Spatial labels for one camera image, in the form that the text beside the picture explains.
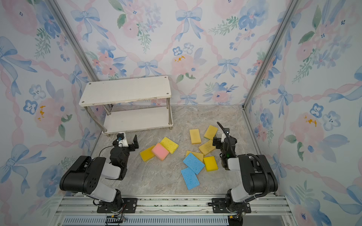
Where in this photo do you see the yellow sponge beside pink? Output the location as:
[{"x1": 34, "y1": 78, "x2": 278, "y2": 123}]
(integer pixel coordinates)
[{"x1": 160, "y1": 137, "x2": 179, "y2": 154}]

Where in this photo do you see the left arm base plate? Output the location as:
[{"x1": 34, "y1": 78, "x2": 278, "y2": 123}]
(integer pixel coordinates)
[{"x1": 97, "y1": 198, "x2": 138, "y2": 214}]

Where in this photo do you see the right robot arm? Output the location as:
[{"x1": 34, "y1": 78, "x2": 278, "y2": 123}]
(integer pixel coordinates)
[{"x1": 211, "y1": 132, "x2": 279, "y2": 213}]

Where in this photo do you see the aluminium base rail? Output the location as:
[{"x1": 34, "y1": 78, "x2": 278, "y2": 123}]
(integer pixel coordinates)
[{"x1": 50, "y1": 194, "x2": 297, "y2": 226}]

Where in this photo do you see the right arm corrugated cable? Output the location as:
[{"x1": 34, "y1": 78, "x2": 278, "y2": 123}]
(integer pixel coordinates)
[{"x1": 216, "y1": 121, "x2": 271, "y2": 198}]

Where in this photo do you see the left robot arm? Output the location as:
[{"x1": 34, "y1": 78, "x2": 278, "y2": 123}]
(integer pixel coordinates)
[{"x1": 59, "y1": 133, "x2": 139, "y2": 215}]

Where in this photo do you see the white two-tier shelf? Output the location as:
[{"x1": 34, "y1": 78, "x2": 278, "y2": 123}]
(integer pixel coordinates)
[{"x1": 79, "y1": 75, "x2": 173, "y2": 135}]

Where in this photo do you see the bright yellow sponge right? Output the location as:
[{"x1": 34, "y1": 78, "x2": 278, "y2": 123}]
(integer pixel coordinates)
[{"x1": 203, "y1": 156, "x2": 218, "y2": 172}]

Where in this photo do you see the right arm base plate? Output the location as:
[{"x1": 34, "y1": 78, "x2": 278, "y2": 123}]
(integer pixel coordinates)
[{"x1": 207, "y1": 198, "x2": 252, "y2": 214}]

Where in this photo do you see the dark yellow sponge centre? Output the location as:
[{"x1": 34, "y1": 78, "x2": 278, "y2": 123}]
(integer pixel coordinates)
[{"x1": 199, "y1": 140, "x2": 216, "y2": 156}]

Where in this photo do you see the left aluminium frame post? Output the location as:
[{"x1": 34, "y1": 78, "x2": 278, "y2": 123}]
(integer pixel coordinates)
[{"x1": 45, "y1": 0, "x2": 100, "y2": 82}]

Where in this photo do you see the aluminium frame post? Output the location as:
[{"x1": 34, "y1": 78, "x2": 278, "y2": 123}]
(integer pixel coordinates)
[
  {"x1": 45, "y1": 0, "x2": 100, "y2": 82},
  {"x1": 242, "y1": 0, "x2": 299, "y2": 111}
]

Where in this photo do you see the upper blue sponge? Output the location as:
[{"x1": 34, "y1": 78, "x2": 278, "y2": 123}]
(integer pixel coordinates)
[{"x1": 183, "y1": 153, "x2": 205, "y2": 175}]

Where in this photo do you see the lower blue sponge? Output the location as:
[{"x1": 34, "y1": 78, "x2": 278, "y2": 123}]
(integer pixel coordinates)
[{"x1": 181, "y1": 167, "x2": 200, "y2": 190}]

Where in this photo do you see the right aluminium frame post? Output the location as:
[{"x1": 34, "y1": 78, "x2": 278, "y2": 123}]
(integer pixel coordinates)
[{"x1": 242, "y1": 0, "x2": 299, "y2": 111}]

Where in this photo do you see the yellow sponge under blue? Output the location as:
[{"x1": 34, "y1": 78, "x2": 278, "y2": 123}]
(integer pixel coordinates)
[{"x1": 186, "y1": 151, "x2": 204, "y2": 162}]

